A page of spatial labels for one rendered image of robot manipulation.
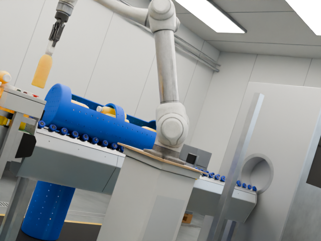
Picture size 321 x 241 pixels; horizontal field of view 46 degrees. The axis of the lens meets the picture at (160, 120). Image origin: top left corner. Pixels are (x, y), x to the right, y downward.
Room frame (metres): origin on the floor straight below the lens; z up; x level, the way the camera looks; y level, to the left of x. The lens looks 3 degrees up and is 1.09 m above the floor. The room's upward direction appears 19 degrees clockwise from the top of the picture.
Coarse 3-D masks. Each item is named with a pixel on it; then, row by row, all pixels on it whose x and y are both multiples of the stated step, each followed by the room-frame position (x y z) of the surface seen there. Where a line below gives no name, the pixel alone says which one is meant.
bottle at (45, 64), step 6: (48, 54) 2.14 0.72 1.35; (42, 60) 2.12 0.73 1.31; (48, 60) 2.12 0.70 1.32; (42, 66) 2.12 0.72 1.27; (48, 66) 2.13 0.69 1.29; (36, 72) 2.12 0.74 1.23; (42, 72) 2.12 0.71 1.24; (48, 72) 2.14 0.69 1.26; (36, 78) 2.12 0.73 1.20; (42, 78) 2.12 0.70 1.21; (36, 84) 2.11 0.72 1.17; (42, 84) 2.13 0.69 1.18
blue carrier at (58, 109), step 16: (48, 96) 2.45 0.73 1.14; (64, 96) 2.29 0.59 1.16; (48, 112) 2.37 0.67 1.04; (64, 112) 2.30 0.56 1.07; (80, 112) 2.35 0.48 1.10; (96, 112) 2.42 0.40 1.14; (80, 128) 2.40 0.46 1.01; (96, 128) 2.45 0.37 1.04; (112, 128) 2.50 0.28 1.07; (128, 128) 2.57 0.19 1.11; (144, 128) 2.66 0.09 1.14; (128, 144) 2.64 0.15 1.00; (144, 144) 2.69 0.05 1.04
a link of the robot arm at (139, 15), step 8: (96, 0) 2.02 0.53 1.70; (104, 0) 2.03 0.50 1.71; (112, 0) 2.05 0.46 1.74; (112, 8) 2.07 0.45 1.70; (120, 8) 2.08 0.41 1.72; (128, 8) 2.10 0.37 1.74; (136, 8) 2.10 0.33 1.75; (128, 16) 2.11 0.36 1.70; (136, 16) 2.09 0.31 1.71; (144, 16) 2.08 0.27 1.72; (144, 24) 2.11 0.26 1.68
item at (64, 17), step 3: (57, 12) 2.12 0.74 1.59; (60, 12) 2.11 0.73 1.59; (57, 15) 2.12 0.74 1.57; (60, 15) 2.11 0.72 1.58; (63, 15) 2.12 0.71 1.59; (66, 15) 2.13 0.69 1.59; (57, 18) 2.13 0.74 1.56; (60, 18) 2.12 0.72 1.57; (63, 18) 2.12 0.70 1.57; (66, 18) 2.13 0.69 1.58; (57, 21) 2.15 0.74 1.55; (60, 21) 2.12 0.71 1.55; (63, 21) 2.12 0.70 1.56; (66, 21) 2.14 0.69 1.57; (57, 27) 2.13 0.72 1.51
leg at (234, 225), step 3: (234, 222) 3.49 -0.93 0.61; (237, 222) 3.49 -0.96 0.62; (231, 225) 3.51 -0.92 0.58; (234, 225) 3.49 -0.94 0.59; (237, 225) 3.49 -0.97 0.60; (231, 228) 3.50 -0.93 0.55; (234, 228) 3.48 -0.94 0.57; (237, 228) 3.50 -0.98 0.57; (231, 231) 3.49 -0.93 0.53; (234, 231) 3.48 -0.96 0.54; (228, 234) 3.51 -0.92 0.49; (231, 234) 3.49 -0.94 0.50; (234, 234) 3.49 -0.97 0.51; (228, 237) 3.50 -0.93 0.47; (231, 237) 3.48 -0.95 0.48; (234, 237) 3.50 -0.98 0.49; (228, 240) 3.50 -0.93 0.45; (231, 240) 3.48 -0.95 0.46
